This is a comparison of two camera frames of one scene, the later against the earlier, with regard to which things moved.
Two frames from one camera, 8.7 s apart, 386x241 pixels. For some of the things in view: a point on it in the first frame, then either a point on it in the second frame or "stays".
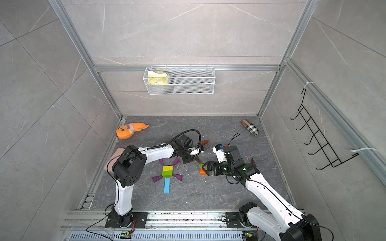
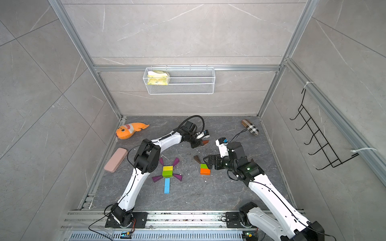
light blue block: (167, 186) stays
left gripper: (187, 160) to (198, 143)
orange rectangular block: (202, 172) stays
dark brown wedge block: (197, 159) stays
